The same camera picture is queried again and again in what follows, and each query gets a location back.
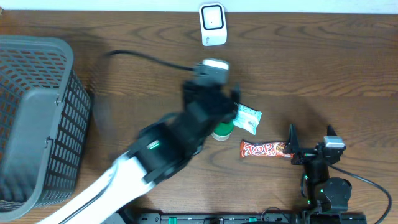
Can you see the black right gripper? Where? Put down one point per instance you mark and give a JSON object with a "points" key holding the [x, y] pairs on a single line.
{"points": [[292, 146]]}

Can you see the green white wipes packet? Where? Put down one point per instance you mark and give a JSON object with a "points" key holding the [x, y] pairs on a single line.
{"points": [[247, 119]]}

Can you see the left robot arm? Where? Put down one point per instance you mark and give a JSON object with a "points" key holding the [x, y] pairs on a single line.
{"points": [[160, 151]]}

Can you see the grey plastic mesh basket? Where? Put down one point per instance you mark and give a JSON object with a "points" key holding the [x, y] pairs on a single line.
{"points": [[45, 114]]}

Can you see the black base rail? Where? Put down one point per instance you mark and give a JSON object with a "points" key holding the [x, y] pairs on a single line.
{"points": [[269, 217]]}

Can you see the white barcode scanner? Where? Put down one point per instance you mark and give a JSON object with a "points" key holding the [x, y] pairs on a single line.
{"points": [[213, 24]]}

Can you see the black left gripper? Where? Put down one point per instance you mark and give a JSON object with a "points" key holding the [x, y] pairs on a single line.
{"points": [[199, 91]]}

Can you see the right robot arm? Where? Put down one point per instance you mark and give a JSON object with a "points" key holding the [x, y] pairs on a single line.
{"points": [[327, 197]]}

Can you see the green lid jar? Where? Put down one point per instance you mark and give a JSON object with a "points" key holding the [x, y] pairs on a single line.
{"points": [[223, 131]]}

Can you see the red chocolate bar wrapper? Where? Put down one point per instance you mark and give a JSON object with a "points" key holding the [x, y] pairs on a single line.
{"points": [[266, 149]]}

